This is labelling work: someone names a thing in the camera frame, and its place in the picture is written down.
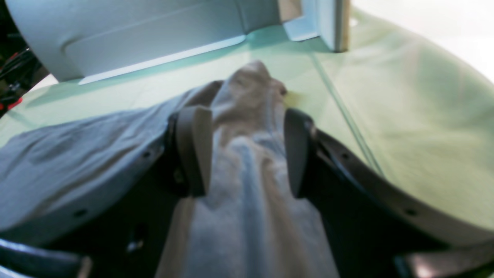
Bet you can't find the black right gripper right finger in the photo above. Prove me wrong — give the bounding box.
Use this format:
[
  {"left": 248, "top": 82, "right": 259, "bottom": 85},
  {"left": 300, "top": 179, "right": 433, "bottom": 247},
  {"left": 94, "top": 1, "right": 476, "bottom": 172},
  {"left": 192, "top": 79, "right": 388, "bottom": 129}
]
[{"left": 285, "top": 108, "right": 494, "bottom": 278}]

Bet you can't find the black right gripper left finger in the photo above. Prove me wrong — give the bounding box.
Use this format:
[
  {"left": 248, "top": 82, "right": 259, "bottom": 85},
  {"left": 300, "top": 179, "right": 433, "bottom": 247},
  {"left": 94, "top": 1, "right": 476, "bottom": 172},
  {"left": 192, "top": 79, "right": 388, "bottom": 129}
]
[{"left": 1, "top": 106, "right": 212, "bottom": 278}]

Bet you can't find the grey t-shirt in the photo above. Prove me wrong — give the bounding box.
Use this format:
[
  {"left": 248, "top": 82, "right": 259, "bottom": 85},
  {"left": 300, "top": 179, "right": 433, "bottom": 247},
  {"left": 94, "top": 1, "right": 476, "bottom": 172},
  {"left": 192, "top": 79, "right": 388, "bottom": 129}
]
[{"left": 1, "top": 61, "right": 338, "bottom": 278}]

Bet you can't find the green table cloth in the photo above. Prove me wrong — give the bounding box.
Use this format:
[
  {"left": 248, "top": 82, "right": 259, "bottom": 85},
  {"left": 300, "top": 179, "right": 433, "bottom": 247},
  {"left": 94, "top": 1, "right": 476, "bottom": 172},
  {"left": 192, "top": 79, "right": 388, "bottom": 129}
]
[{"left": 1, "top": 9, "right": 493, "bottom": 229}]

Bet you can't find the white storage bin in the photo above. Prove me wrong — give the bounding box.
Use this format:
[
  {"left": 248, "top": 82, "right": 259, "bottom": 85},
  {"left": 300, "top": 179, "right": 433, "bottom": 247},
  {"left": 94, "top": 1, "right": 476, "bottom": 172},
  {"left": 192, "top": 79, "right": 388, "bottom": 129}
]
[{"left": 5, "top": 0, "right": 351, "bottom": 84}]

